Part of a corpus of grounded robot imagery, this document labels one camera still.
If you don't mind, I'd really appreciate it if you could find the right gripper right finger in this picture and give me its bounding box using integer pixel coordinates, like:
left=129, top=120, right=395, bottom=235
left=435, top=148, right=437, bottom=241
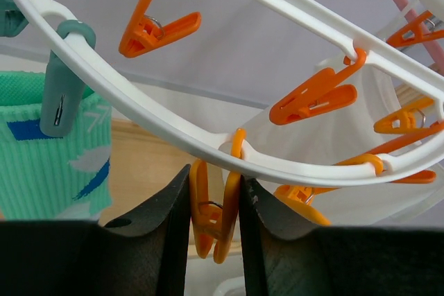
left=239, top=178, right=443, bottom=295

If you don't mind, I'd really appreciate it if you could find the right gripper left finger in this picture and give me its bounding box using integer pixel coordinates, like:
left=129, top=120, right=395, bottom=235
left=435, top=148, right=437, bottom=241
left=1, top=166, right=191, bottom=295

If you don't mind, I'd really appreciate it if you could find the mint green sock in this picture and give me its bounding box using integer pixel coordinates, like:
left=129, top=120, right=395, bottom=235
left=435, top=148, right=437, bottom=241
left=1, top=71, right=112, bottom=220

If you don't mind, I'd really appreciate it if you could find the white round clip hanger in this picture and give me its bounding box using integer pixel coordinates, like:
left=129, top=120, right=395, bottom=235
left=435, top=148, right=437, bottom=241
left=13, top=0, right=443, bottom=187

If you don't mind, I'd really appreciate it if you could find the white plastic basket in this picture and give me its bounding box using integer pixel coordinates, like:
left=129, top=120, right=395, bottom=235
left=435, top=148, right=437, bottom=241
left=208, top=275, right=247, bottom=296

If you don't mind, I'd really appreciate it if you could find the orange clothes peg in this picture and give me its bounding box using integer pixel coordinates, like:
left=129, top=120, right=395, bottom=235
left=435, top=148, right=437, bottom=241
left=373, top=97, right=434, bottom=134
left=189, top=128, right=247, bottom=265
left=119, top=0, right=202, bottom=58
left=273, top=153, right=384, bottom=226
left=268, top=48, right=367, bottom=125

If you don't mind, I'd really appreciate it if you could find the white cloth garment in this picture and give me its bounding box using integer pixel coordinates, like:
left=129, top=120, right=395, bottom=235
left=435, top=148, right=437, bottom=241
left=244, top=67, right=443, bottom=225

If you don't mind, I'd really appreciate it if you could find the teal clothes peg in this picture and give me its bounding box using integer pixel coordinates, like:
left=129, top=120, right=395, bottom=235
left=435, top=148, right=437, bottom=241
left=39, top=20, right=97, bottom=137

